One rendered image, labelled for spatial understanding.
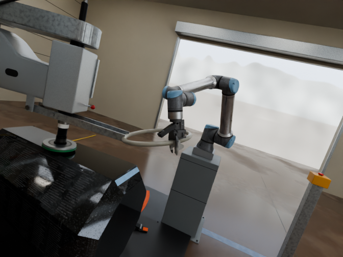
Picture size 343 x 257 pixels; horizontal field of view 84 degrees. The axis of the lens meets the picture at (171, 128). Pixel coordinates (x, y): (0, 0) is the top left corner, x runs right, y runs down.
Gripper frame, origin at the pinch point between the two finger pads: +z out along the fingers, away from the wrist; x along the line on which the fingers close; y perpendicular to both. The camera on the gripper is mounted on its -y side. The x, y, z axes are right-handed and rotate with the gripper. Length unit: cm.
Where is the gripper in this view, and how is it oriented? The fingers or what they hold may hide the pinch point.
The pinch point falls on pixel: (173, 152)
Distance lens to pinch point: 116.5
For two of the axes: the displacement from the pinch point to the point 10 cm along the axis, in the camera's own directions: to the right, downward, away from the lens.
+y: 8.8, -1.1, 4.6
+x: -4.7, -1.3, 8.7
